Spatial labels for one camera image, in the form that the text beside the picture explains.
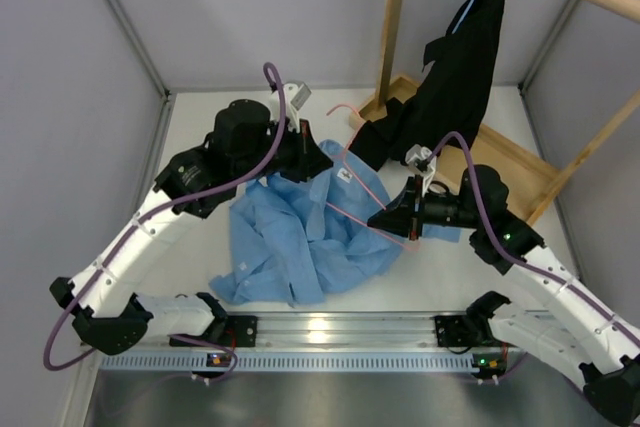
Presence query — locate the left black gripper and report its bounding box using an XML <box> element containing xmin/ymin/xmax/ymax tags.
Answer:
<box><xmin>233</xmin><ymin>115</ymin><xmax>333</xmax><ymax>182</ymax></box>

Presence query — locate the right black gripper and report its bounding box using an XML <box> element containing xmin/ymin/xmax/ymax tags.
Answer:
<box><xmin>368</xmin><ymin>175</ymin><xmax>482</xmax><ymax>243</ymax></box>

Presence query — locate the pink wire hanger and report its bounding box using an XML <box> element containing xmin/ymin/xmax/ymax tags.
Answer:
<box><xmin>326</xmin><ymin>103</ymin><xmax>420</xmax><ymax>253</ymax></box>

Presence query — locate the light blue shirt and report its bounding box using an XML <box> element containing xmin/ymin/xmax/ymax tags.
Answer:
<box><xmin>208</xmin><ymin>139</ymin><xmax>462</xmax><ymax>307</ymax></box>

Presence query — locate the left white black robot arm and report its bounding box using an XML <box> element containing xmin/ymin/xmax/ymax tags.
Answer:
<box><xmin>50</xmin><ymin>99</ymin><xmax>333</xmax><ymax>355</ymax></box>

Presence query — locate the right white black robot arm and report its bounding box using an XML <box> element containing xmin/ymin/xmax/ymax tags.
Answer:
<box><xmin>367</xmin><ymin>165</ymin><xmax>639</xmax><ymax>426</ymax></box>

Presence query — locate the black shirt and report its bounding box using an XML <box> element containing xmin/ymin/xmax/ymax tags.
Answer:
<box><xmin>349</xmin><ymin>0</ymin><xmax>505</xmax><ymax>170</ymax></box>

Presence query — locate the wooden clothes rack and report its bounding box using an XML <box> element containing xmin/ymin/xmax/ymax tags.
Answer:
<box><xmin>349</xmin><ymin>0</ymin><xmax>639</xmax><ymax>224</ymax></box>

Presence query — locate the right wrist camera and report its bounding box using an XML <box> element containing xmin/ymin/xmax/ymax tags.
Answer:
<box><xmin>405</xmin><ymin>144</ymin><xmax>437</xmax><ymax>194</ymax></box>

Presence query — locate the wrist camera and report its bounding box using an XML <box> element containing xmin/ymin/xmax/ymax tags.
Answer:
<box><xmin>268</xmin><ymin>81</ymin><xmax>311</xmax><ymax>132</ymax></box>
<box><xmin>405</xmin><ymin>144</ymin><xmax>437</xmax><ymax>194</ymax></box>

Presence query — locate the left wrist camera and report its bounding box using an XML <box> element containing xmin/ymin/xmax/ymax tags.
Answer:
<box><xmin>268</xmin><ymin>81</ymin><xmax>311</xmax><ymax>132</ymax></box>

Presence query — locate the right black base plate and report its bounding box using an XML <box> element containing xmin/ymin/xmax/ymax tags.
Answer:
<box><xmin>434</xmin><ymin>315</ymin><xmax>482</xmax><ymax>348</ymax></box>

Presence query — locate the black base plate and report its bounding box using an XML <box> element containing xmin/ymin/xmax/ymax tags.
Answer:
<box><xmin>434</xmin><ymin>315</ymin><xmax>482</xmax><ymax>348</ymax></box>
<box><xmin>169</xmin><ymin>314</ymin><xmax>258</xmax><ymax>348</ymax></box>

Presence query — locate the aluminium mounting rail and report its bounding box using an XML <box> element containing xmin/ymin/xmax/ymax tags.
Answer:
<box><xmin>82</xmin><ymin>310</ymin><xmax>561</xmax><ymax>348</ymax></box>

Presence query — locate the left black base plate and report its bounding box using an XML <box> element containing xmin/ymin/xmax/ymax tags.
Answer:
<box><xmin>169</xmin><ymin>314</ymin><xmax>258</xmax><ymax>348</ymax></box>

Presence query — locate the grey slotted cable duct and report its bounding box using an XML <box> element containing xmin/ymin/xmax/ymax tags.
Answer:
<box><xmin>101</xmin><ymin>349</ymin><xmax>506</xmax><ymax>374</ymax></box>

